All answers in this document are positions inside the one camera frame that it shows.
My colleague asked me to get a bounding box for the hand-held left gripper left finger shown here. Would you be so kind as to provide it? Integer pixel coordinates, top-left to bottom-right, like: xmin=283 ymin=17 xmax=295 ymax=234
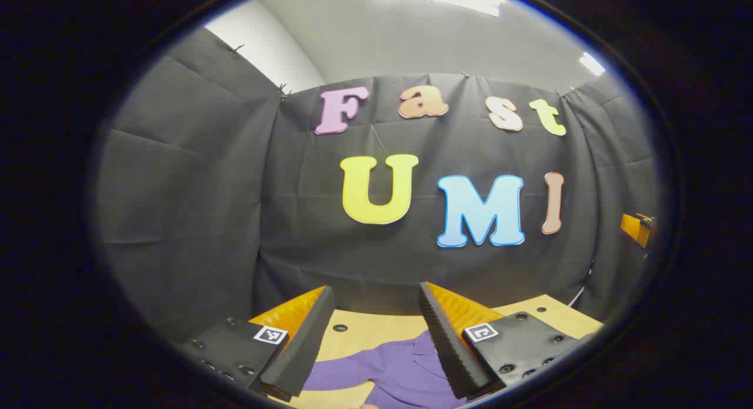
xmin=179 ymin=285 xmax=336 ymax=403

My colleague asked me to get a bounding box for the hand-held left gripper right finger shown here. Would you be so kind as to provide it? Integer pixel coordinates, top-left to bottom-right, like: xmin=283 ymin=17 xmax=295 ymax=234
xmin=418 ymin=281 xmax=598 ymax=401

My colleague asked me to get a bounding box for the purple button shirt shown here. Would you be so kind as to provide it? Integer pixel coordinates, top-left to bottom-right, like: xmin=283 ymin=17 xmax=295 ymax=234
xmin=303 ymin=330 xmax=471 ymax=409

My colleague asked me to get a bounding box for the black backdrop cloth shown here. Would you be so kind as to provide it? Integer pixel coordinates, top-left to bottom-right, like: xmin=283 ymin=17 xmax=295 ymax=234
xmin=97 ymin=26 xmax=659 ymax=345

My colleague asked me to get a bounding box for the small ceiling light panel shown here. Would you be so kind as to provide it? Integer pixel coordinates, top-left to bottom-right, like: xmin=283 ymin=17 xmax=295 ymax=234
xmin=578 ymin=51 xmax=607 ymax=77

